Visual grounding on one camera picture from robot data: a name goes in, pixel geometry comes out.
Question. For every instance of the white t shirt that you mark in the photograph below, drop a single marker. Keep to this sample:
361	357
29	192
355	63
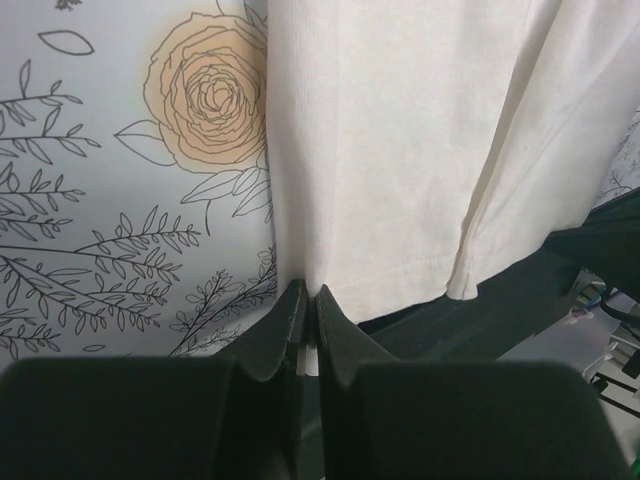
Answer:
419	148

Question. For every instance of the floral table mat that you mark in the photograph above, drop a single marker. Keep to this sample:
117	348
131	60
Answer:
136	207

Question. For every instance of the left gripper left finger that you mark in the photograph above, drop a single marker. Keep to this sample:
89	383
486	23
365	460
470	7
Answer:
233	415

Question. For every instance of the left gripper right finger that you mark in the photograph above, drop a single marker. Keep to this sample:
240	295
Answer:
385	418

